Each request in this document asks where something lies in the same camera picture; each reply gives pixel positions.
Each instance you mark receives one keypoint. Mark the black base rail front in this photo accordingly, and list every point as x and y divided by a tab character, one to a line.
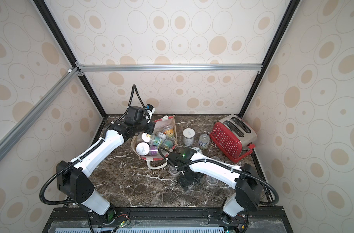
170	220

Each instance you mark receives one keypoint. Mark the silver diagonal rail left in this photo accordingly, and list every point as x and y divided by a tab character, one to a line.
9	141

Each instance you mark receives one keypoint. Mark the burlap canvas bag red lining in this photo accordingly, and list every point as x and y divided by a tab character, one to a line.
146	146

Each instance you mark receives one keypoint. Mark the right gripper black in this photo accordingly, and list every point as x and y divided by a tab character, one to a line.
187	179

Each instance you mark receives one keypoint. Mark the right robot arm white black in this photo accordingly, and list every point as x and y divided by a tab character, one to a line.
250	190

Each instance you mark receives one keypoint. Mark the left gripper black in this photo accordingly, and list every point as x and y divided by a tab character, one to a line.
152	125

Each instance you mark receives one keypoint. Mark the red silver toaster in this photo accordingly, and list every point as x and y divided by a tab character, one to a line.
233	137

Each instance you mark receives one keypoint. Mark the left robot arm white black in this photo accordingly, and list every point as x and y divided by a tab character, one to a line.
73	177

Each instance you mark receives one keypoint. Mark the large white lid canister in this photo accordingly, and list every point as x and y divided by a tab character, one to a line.
188	136

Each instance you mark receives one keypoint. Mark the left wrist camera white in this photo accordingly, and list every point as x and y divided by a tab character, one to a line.
150	109

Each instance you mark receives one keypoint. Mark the silver horizontal rail back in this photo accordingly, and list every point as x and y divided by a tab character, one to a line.
178	67

